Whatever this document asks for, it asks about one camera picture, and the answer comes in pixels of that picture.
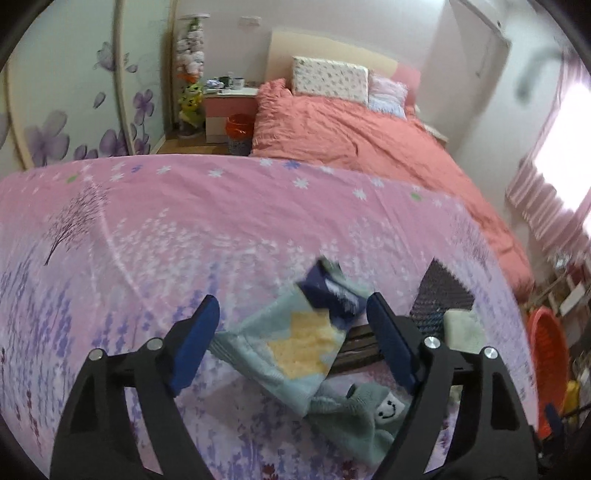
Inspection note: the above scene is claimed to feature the pink floral tablecloth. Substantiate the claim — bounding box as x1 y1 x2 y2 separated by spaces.
0 154 541 480

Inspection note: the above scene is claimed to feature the green smiley sock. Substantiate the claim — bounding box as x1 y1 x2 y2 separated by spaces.
309 381 414 467

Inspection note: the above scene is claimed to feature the pink curtain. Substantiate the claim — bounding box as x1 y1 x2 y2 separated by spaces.
505 60 591 259

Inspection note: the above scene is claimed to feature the pink white nightstand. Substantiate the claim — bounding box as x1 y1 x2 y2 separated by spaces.
203 87 259 144

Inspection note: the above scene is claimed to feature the light blue yellow patch sock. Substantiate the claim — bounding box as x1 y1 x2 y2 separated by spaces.
210 258 370 418

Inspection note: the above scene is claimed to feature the cream pink bed headboard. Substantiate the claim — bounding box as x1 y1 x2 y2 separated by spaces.
268 28 423 107

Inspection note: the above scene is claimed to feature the white floral pillow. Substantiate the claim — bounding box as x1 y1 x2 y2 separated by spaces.
292 56 370 103

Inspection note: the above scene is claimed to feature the cream cloth piece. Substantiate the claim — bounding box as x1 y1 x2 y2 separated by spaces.
443 309 485 354

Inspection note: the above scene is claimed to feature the pink striped pillow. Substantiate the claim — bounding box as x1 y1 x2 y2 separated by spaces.
368 74 409 118

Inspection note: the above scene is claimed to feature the brown striped sock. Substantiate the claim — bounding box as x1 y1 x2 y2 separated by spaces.
330 323 384 374

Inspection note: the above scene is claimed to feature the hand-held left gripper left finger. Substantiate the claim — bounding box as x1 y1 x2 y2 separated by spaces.
48 294 221 480

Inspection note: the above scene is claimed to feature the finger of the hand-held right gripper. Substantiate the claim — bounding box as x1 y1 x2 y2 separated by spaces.
544 402 568 445

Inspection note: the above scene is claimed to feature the plush toy column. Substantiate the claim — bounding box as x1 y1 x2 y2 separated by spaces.
175 14 211 139

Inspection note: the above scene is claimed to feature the small orange waste bin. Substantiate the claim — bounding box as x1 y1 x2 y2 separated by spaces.
225 114 256 156

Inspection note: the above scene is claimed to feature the black mesh pad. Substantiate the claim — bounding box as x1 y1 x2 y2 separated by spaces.
410 258 475 333

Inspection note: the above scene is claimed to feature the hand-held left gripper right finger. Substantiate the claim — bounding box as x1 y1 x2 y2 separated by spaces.
366 291 541 480

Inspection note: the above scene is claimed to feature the flower print sliding wardrobe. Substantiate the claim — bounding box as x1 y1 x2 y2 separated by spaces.
0 0 178 174

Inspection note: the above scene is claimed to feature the orange plastic laundry basket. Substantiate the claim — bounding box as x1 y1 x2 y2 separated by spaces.
526 307 571 439

